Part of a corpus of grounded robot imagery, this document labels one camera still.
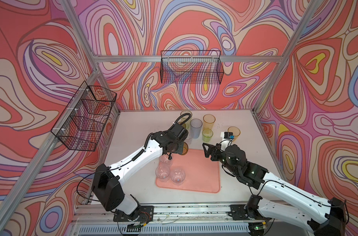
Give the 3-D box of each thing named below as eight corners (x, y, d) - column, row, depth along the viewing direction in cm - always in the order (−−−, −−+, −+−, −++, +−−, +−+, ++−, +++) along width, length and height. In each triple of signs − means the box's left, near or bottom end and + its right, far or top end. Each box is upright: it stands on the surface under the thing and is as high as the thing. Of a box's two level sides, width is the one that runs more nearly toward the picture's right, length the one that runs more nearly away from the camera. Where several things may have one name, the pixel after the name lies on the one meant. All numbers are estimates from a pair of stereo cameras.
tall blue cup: (190, 138, 105) (191, 126, 94) (189, 130, 109) (190, 118, 99) (201, 138, 105) (203, 126, 94) (200, 130, 109) (202, 118, 99)
